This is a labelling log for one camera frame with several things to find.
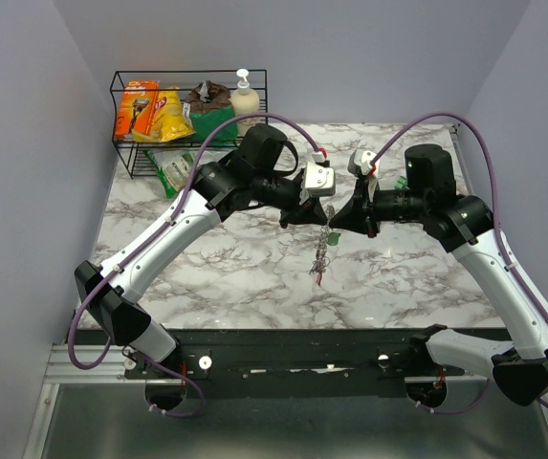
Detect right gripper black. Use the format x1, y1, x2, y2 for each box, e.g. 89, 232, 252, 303
328, 177, 428, 238

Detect green key tag with key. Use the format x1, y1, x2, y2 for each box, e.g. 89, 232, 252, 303
327, 231, 340, 247

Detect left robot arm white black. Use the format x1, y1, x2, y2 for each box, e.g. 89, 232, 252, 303
74, 123, 335, 378

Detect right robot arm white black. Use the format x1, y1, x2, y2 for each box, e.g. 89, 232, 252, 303
330, 144, 548, 406

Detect blue green small box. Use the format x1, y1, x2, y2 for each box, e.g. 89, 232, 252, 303
395, 177, 407, 189

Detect beige soap pump bottle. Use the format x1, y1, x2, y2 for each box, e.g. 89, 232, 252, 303
230, 69, 261, 137

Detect green white snack bag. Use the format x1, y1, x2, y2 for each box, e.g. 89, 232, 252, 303
145, 149, 193, 199

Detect green and brown bag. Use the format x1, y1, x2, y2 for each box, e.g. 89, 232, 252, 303
183, 80, 234, 142

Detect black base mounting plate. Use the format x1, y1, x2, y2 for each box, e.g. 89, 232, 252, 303
123, 329, 474, 406

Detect yellow chips bag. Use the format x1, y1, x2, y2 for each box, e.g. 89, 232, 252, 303
132, 87, 195, 142

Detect orange razor package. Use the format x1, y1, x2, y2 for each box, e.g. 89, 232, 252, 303
114, 80, 159, 141

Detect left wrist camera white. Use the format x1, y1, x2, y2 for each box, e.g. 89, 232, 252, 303
299, 148, 336, 204

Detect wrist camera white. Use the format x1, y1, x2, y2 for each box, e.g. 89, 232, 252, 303
347, 148, 381, 205
299, 148, 336, 204

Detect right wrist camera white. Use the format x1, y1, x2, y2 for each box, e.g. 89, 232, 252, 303
347, 148, 381, 205

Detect black wire shelf rack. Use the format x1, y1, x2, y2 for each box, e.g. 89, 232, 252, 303
109, 68, 269, 178

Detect aluminium rail frame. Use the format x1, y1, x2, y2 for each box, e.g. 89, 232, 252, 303
43, 339, 548, 384

